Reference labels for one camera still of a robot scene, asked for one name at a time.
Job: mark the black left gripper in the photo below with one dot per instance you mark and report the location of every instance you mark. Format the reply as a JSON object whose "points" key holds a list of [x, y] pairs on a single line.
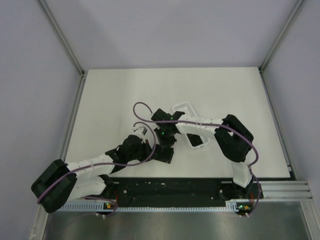
{"points": [[147, 149]]}

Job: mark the black leather card holder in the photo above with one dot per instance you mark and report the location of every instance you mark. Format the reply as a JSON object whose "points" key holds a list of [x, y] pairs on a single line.
{"points": [[163, 155]]}

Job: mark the aluminium frame rail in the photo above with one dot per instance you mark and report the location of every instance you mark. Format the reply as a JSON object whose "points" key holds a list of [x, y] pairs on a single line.
{"points": [[286, 191]]}

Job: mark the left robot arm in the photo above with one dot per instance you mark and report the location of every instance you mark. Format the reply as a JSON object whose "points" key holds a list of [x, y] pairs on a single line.
{"points": [[90, 179]]}

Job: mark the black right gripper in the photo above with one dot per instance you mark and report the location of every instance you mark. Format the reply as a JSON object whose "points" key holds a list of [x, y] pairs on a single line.
{"points": [[163, 143]]}

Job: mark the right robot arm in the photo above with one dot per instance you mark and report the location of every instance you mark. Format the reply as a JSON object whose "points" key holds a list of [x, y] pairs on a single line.
{"points": [[233, 138]]}

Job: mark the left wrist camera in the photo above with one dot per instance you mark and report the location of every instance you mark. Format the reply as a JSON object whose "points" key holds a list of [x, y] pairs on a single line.
{"points": [[140, 131]]}

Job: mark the black card left in basket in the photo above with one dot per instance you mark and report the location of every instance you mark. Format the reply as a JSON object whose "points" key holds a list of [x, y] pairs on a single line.
{"points": [[194, 140]]}

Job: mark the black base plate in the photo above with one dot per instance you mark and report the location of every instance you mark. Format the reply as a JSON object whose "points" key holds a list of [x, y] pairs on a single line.
{"points": [[166, 192]]}

